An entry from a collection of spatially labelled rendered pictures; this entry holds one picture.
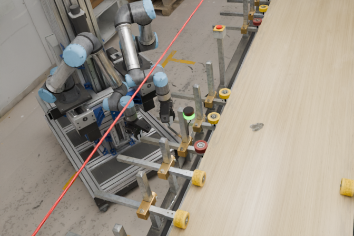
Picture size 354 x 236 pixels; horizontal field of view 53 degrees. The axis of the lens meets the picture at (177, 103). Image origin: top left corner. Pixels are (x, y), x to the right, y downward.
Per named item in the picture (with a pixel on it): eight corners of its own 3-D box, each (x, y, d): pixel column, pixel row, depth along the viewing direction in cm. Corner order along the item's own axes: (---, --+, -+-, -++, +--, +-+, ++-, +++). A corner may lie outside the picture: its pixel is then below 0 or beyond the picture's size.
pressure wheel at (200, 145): (194, 160, 214) (192, 147, 206) (198, 150, 219) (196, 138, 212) (206, 163, 211) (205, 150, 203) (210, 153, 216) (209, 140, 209)
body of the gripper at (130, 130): (131, 126, 228) (127, 112, 220) (143, 128, 225) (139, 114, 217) (126, 134, 223) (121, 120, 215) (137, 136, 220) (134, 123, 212)
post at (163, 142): (171, 194, 213) (158, 140, 182) (174, 189, 215) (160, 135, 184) (177, 196, 212) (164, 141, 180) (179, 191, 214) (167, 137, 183)
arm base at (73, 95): (56, 96, 241) (50, 84, 235) (76, 86, 247) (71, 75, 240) (64, 106, 231) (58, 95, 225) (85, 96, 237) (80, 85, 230)
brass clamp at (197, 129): (192, 131, 234) (191, 126, 231) (198, 117, 243) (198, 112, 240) (200, 133, 232) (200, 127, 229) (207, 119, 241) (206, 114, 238)
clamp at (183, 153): (178, 156, 215) (177, 150, 212) (186, 139, 224) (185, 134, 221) (186, 157, 213) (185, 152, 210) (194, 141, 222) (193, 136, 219)
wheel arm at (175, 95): (170, 98, 263) (170, 94, 260) (173, 95, 265) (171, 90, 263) (227, 107, 247) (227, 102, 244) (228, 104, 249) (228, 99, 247)
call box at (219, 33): (213, 39, 249) (213, 29, 244) (216, 34, 253) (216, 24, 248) (223, 40, 246) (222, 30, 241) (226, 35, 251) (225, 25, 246)
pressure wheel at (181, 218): (173, 213, 166) (179, 206, 173) (172, 228, 168) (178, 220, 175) (185, 216, 164) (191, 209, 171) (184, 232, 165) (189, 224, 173)
